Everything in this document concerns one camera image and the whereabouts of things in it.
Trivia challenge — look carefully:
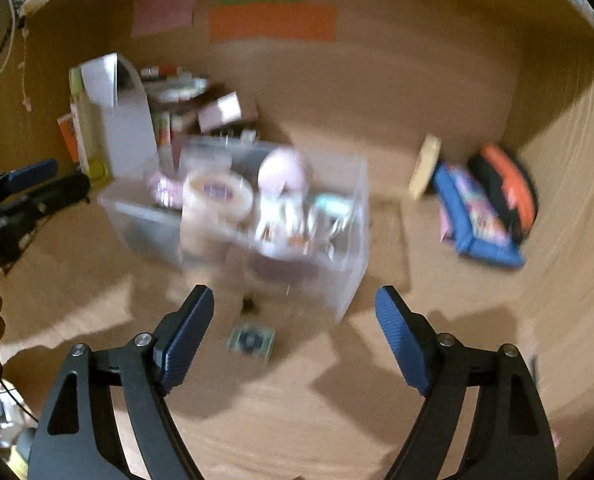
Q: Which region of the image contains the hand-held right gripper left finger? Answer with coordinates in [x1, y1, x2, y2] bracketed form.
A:
[28, 284, 215, 480]

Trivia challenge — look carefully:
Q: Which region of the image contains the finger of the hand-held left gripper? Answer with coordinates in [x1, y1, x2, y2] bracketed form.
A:
[0, 172, 92, 241]
[0, 158, 58, 201]

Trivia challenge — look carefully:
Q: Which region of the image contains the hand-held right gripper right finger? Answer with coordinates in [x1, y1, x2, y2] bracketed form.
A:
[375, 285, 559, 480]

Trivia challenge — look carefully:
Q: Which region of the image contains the clear plastic storage box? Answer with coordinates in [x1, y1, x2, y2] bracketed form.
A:
[98, 141, 370, 323]

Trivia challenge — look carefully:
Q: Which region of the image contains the round clear plastic jar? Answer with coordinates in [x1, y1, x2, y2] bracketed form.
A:
[179, 167, 255, 266]

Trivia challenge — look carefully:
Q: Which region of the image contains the pink cloth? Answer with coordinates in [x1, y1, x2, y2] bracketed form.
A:
[258, 147, 310, 196]

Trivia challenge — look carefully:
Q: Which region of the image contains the wooden desktop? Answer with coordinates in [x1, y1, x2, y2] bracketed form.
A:
[0, 125, 578, 480]

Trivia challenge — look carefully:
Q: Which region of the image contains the orange book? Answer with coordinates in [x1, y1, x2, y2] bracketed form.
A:
[57, 112, 80, 163]

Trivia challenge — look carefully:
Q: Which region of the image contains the small green printed packet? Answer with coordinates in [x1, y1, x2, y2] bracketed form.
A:
[228, 326, 276, 357]

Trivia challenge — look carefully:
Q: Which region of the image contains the yellow green folder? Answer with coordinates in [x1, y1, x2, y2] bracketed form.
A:
[69, 67, 112, 183]

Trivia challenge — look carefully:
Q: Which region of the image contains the white file holder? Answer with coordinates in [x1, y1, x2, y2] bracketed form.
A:
[94, 54, 159, 181]

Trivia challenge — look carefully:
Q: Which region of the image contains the white paper sheet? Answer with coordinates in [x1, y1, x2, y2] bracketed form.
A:
[80, 55, 118, 108]

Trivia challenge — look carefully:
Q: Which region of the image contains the pink booklet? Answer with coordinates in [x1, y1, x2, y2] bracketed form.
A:
[438, 205, 458, 243]

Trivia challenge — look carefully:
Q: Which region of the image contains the blue zip pouch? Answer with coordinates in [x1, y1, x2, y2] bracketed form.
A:
[433, 162, 525, 269]

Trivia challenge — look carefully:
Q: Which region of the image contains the cream lotion bottle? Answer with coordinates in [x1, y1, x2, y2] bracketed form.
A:
[408, 133, 443, 200]

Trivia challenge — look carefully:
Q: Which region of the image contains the small pink box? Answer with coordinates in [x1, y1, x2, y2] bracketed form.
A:
[197, 91, 243, 132]

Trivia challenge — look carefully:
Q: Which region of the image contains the black and orange case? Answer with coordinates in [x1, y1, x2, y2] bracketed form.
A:
[467, 142, 539, 246]

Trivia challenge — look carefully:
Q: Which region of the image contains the pink wall note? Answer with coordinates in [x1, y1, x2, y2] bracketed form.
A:
[132, 0, 197, 37]

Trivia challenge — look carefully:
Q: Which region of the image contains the orange wall note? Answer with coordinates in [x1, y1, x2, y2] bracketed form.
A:
[208, 2, 338, 43]

